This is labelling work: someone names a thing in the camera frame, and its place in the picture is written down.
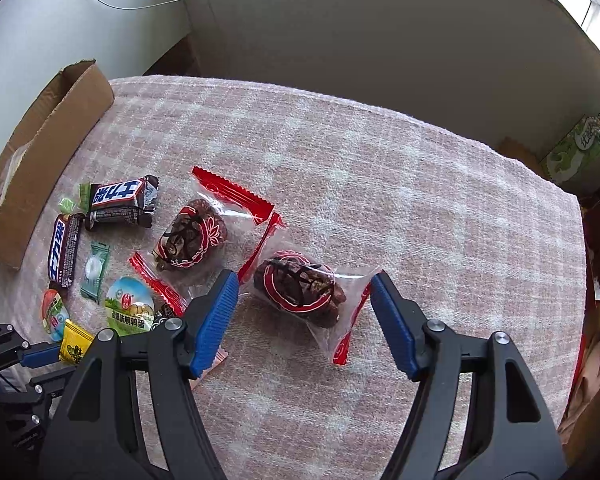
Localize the green mint candy packet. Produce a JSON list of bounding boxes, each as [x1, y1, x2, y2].
[[80, 241, 112, 303]]

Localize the yellow snack packet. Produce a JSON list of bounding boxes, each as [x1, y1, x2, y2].
[[59, 320, 96, 365]]

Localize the black patterned snack packet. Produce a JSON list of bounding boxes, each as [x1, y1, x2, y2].
[[150, 302, 183, 333]]

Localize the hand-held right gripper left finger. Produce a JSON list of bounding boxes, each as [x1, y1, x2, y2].
[[32, 270, 241, 480]]

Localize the small round blue packet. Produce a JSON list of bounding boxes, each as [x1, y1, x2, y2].
[[41, 289, 71, 342]]

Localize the dark chocolate bar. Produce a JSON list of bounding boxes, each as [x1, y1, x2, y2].
[[87, 175, 161, 212], [47, 213, 86, 289], [84, 205, 156, 231]]

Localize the brown cardboard box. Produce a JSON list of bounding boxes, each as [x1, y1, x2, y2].
[[0, 59, 115, 271]]

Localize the small green candy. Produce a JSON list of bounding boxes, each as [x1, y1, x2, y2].
[[57, 181, 93, 215]]

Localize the green printed carton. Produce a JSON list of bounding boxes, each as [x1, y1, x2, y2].
[[539, 112, 600, 196]]

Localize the tan cloth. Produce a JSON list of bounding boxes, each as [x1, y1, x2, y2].
[[559, 329, 600, 442]]

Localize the large round green egg packet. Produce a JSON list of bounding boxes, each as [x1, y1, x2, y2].
[[105, 276, 157, 337]]

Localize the clear red-edged date snack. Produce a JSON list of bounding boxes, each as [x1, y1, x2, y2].
[[237, 212, 383, 366], [129, 166, 275, 312]]

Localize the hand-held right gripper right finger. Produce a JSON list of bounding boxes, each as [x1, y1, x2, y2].
[[371, 270, 568, 480]]

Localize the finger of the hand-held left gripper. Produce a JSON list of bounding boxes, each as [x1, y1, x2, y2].
[[0, 366, 78, 411], [0, 324, 62, 368]]

